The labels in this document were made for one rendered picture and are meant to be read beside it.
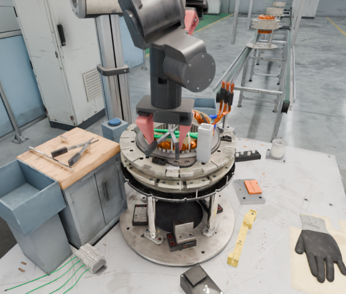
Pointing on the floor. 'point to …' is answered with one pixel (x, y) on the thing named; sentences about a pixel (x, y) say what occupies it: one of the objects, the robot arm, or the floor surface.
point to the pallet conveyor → (286, 67)
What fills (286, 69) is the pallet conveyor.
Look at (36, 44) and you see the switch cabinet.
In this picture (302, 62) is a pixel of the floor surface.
